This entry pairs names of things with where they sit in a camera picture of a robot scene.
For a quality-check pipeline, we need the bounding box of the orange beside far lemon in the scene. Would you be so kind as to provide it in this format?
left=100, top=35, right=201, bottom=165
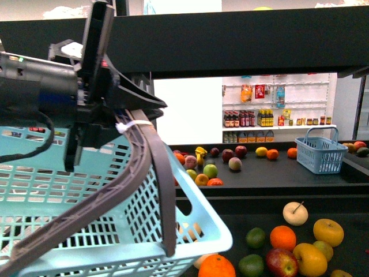
left=266, top=149, right=279, bottom=160

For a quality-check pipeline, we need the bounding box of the orange beside blue basket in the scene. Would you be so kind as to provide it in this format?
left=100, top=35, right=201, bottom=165
left=287, top=148, right=298, bottom=159

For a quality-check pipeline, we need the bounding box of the white grocery shelf right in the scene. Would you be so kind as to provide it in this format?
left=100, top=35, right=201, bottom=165
left=222, top=73, right=337, bottom=143

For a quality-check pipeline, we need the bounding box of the grey basket handle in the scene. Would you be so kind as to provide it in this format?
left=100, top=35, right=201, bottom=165
left=1, top=110, right=176, bottom=276

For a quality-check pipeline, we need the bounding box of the white pear with stem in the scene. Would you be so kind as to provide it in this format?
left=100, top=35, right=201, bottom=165
left=283, top=201, right=308, bottom=226

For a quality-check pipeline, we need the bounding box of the peach on far shelf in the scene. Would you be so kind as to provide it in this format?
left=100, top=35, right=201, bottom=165
left=228, top=157, right=242, bottom=171

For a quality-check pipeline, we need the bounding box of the green apple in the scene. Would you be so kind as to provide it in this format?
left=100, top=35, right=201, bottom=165
left=203, top=164, right=218, bottom=179

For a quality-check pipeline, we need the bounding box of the bottom green avocado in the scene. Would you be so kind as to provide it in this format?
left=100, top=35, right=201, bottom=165
left=238, top=254, right=264, bottom=277

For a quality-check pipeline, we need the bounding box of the small blue basket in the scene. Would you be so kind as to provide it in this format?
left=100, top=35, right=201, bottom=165
left=295, top=126, right=348, bottom=175

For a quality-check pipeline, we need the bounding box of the near orange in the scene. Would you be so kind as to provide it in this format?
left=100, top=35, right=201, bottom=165
left=270, top=225, right=297, bottom=252

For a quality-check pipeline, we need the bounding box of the near green lime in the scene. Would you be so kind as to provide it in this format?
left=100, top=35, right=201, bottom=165
left=245, top=227, right=266, bottom=249

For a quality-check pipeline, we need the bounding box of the black upper display shelf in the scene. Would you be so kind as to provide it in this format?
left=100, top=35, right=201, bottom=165
left=0, top=5, right=369, bottom=79

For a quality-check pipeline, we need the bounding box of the white zip tie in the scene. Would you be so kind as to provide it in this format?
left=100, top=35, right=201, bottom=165
left=115, top=120, right=153, bottom=134

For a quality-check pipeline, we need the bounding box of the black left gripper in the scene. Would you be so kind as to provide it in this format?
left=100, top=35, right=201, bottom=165
left=48, top=1, right=167, bottom=170

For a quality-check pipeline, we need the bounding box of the yellow banana bunch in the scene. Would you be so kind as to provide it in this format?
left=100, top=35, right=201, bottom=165
left=195, top=147, right=208, bottom=166

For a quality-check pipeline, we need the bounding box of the near yellow apple front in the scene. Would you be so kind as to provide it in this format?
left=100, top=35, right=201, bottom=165
left=293, top=243, right=327, bottom=276

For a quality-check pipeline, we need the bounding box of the red apple far shelf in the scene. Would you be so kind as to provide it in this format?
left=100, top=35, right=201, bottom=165
left=235, top=145, right=247, bottom=159

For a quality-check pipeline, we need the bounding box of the dark red apple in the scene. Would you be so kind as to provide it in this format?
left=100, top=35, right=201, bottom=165
left=222, top=149, right=234, bottom=163

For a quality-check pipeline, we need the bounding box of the lemon on far shelf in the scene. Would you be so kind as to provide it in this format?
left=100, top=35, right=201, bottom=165
left=255, top=147, right=268, bottom=158

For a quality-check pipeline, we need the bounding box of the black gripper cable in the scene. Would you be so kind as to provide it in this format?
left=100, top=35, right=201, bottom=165
left=0, top=109, right=55, bottom=164

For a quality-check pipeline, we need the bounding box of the yellow apple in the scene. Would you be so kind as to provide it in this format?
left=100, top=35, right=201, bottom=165
left=293, top=243, right=327, bottom=276
left=313, top=218, right=344, bottom=248

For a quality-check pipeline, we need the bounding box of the large teal shopping basket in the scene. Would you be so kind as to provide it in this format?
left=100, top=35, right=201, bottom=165
left=1, top=125, right=233, bottom=276

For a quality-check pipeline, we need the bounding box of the near red apple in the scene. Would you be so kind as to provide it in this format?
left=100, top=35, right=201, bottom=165
left=266, top=248, right=298, bottom=277

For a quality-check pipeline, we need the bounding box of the bottom orange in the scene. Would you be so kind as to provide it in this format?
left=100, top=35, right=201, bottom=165
left=198, top=254, right=236, bottom=277

